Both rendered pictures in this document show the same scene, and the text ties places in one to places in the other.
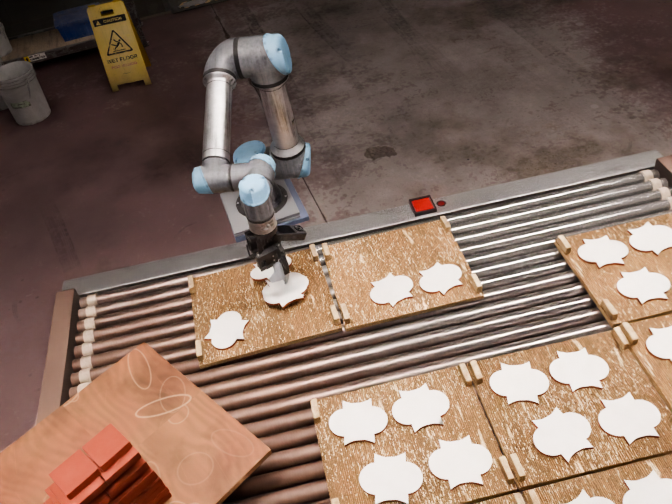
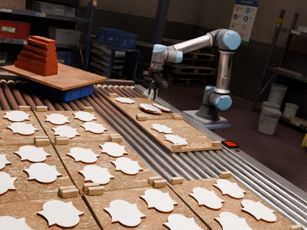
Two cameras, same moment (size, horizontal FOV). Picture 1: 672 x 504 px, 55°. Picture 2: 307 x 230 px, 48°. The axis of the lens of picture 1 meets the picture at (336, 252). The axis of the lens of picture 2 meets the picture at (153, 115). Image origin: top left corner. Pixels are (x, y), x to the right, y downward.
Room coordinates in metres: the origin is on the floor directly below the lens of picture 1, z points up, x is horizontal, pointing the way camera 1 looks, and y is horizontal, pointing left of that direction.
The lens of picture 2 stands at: (0.36, -1.77, 1.62)
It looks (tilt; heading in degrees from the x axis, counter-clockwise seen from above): 18 degrees down; 62
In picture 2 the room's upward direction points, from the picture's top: 12 degrees clockwise
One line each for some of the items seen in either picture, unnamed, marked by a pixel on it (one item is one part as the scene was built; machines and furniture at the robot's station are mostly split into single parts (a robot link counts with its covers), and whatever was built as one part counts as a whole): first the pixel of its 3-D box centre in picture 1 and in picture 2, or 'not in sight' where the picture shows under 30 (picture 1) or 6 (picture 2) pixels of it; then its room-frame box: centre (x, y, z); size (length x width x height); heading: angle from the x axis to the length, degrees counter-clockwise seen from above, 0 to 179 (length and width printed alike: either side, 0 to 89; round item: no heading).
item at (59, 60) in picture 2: not in sight; (56, 58); (1.46, 4.43, 0.32); 0.50 x 0.41 x 0.37; 9
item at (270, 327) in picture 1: (261, 303); (142, 108); (1.31, 0.24, 0.93); 0.41 x 0.35 x 0.02; 98
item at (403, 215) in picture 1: (373, 226); (209, 138); (1.62, -0.14, 0.89); 2.08 x 0.08 x 0.06; 96
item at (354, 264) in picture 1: (398, 271); (176, 133); (1.36, -0.18, 0.93); 0.41 x 0.35 x 0.02; 96
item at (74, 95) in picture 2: not in sight; (62, 85); (0.82, 0.51, 0.97); 0.31 x 0.31 x 0.10; 41
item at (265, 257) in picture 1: (265, 244); (152, 77); (1.32, 0.19, 1.16); 0.09 x 0.08 x 0.12; 118
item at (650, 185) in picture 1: (382, 247); (194, 136); (1.50, -0.15, 0.90); 1.95 x 0.05 x 0.05; 96
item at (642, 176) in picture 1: (378, 237); (200, 136); (1.55, -0.15, 0.90); 1.95 x 0.05 x 0.05; 96
